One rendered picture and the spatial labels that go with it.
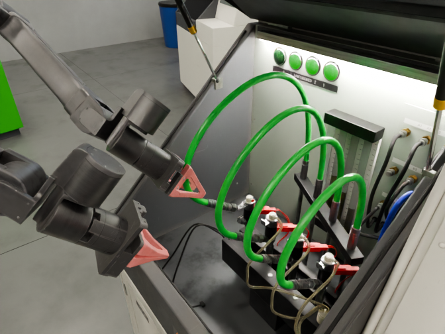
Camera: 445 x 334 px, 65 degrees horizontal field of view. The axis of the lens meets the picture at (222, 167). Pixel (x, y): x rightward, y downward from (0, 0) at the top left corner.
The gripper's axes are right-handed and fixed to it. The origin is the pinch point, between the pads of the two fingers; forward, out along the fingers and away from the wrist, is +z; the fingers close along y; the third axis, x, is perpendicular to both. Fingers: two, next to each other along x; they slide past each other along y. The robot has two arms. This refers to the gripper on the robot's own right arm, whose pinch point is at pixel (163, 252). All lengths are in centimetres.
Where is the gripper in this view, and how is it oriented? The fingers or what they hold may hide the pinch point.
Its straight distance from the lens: 59.5
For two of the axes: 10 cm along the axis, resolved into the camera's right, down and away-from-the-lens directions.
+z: 6.6, 4.3, 6.1
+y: 6.3, -7.6, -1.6
